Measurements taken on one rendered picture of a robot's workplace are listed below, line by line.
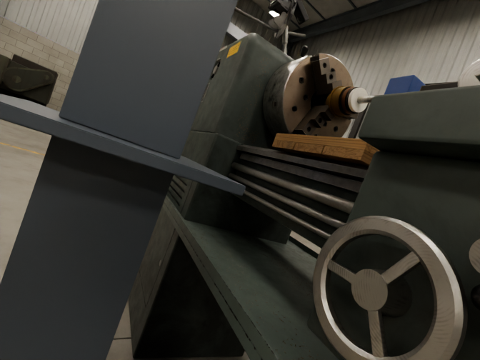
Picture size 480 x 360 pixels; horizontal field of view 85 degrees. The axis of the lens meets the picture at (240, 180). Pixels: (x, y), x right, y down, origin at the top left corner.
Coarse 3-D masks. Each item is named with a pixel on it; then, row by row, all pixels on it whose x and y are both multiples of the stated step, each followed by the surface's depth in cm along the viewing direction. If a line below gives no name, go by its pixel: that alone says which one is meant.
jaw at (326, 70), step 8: (312, 64) 83; (320, 64) 81; (328, 64) 82; (312, 72) 85; (320, 72) 82; (328, 72) 83; (320, 80) 83; (328, 80) 81; (320, 88) 84; (328, 88) 81
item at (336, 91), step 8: (336, 88) 79; (344, 88) 77; (352, 88) 75; (328, 96) 82; (336, 96) 77; (344, 96) 75; (328, 104) 82; (336, 104) 78; (344, 104) 76; (336, 112) 80; (344, 112) 79; (352, 112) 76
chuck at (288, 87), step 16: (288, 64) 89; (304, 64) 83; (336, 64) 88; (288, 80) 82; (304, 80) 84; (336, 80) 90; (272, 96) 87; (288, 96) 83; (304, 96) 86; (320, 96) 94; (272, 112) 89; (288, 112) 84; (304, 112) 87; (288, 128) 85; (320, 128) 91; (336, 128) 94
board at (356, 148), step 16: (272, 144) 73; (288, 144) 67; (304, 144) 61; (320, 144) 57; (336, 144) 53; (352, 144) 49; (368, 144) 47; (336, 160) 56; (352, 160) 50; (368, 160) 48
